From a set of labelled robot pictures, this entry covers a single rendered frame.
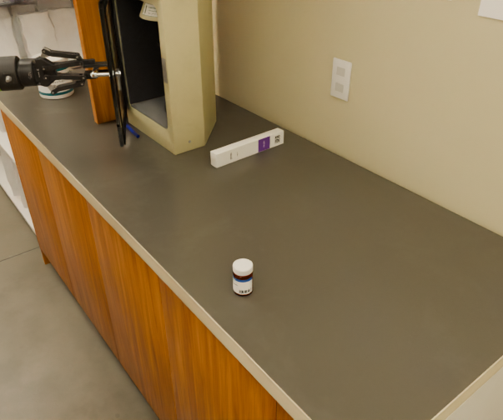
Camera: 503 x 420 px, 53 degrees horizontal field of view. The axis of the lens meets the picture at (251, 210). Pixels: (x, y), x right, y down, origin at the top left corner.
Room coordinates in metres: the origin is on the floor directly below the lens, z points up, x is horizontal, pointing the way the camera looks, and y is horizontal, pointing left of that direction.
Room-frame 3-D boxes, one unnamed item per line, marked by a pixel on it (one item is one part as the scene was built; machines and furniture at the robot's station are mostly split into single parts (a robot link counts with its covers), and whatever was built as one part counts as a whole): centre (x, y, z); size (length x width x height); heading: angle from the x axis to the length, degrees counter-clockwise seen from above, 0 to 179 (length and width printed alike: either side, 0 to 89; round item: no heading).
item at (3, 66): (1.38, 0.67, 1.20); 0.12 x 0.06 x 0.09; 11
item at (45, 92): (1.93, 0.77, 1.02); 0.13 x 0.13 x 0.15
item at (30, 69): (1.40, 0.59, 1.20); 0.09 x 0.07 x 0.08; 101
